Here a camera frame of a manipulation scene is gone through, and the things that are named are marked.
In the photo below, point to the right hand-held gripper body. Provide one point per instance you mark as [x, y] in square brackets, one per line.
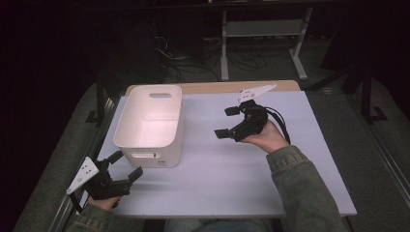
[253, 121]

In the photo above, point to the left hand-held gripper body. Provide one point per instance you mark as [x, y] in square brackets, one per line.
[106, 188]

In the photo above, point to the white plastic storage bin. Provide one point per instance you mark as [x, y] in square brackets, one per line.
[151, 129]

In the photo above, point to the person's left hand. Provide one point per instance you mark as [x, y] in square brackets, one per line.
[103, 203]

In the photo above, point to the person's right hand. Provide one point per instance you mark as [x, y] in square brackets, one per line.
[269, 138]

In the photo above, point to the black metal stand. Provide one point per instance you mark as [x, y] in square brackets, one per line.
[366, 96]
[100, 96]

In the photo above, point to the white metal table frame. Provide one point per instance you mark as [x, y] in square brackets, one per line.
[262, 29]

